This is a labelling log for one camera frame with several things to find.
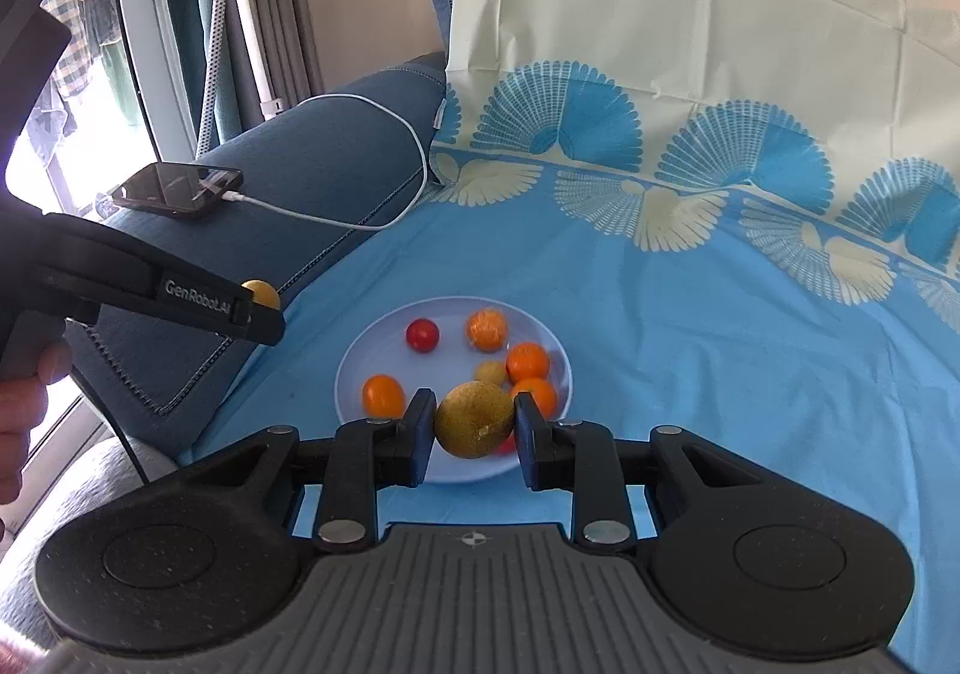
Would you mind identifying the black smartphone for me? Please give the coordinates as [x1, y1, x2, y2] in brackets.
[111, 162, 245, 222]

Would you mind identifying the light blue plate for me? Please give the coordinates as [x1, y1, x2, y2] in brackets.
[335, 297, 572, 487]

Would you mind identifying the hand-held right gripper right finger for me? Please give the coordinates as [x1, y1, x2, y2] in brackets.
[514, 391, 782, 555]

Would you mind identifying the person's left hand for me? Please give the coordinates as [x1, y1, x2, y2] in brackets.
[0, 342, 74, 507]

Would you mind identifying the grey-green curtain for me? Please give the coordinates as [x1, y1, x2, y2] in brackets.
[161, 0, 323, 150]

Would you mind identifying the black cable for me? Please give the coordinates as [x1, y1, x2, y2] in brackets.
[73, 374, 155, 486]

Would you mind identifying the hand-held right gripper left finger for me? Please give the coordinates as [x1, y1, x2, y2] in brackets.
[180, 387, 437, 555]

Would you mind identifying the blue printed cloth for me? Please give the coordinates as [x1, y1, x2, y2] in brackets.
[187, 0, 960, 667]

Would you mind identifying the blue sofa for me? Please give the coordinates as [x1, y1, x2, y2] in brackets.
[64, 0, 462, 465]

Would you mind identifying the orange mandarin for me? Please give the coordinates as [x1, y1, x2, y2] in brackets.
[361, 374, 408, 420]
[465, 308, 511, 354]
[510, 378, 560, 420]
[505, 342, 551, 384]

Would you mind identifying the white window frame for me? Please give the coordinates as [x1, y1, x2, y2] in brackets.
[105, 0, 202, 161]

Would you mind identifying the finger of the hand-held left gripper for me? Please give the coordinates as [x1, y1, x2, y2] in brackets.
[229, 297, 287, 347]

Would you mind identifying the white charging cable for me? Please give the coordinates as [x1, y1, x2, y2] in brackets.
[225, 93, 430, 232]

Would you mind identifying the white steamer stand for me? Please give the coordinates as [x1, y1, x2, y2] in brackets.
[157, 0, 286, 120]

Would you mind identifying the grey fleece fabric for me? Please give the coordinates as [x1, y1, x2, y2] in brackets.
[0, 434, 181, 645]

